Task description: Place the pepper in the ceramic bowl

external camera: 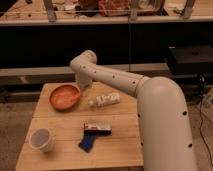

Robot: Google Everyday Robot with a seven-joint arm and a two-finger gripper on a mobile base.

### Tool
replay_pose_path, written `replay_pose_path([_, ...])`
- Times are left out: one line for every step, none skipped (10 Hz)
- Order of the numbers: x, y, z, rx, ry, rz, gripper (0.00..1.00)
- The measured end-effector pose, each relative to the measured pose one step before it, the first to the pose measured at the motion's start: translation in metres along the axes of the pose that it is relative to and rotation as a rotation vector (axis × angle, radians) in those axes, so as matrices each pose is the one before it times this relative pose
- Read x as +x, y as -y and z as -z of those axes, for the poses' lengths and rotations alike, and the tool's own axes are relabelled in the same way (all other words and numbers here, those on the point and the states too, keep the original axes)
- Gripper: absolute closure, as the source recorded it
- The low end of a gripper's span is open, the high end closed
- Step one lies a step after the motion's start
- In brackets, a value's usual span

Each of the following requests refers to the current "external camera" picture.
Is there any orange item on shelf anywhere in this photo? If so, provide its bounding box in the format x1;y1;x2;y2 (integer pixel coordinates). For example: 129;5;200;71
98;0;130;16

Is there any dark rectangular box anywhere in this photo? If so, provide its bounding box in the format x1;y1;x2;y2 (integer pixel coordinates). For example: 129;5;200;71
84;123;111;135

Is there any orange ceramic bowl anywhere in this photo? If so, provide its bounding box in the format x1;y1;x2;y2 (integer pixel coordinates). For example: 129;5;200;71
49;85;81;110

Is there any clear plastic bottle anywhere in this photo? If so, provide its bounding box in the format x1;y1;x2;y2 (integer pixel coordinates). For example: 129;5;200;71
89;92;120;107

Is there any white paper cup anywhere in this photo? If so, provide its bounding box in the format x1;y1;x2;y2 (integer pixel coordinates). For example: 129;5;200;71
29;128;54;153

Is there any blue cloth piece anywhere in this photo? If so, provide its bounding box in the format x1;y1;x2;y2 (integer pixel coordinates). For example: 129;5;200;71
78;135;96;152

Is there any wooden table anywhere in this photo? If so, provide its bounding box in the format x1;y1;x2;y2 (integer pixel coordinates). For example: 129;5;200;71
16;82;143;171

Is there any black floor cable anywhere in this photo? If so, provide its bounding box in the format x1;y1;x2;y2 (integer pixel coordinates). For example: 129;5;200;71
198;76;213;168

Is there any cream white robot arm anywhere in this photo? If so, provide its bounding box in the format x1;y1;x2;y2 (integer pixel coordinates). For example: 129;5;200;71
70;50;198;171

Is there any black box on shelf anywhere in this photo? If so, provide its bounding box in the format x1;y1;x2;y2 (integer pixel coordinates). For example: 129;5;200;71
167;45;213;75

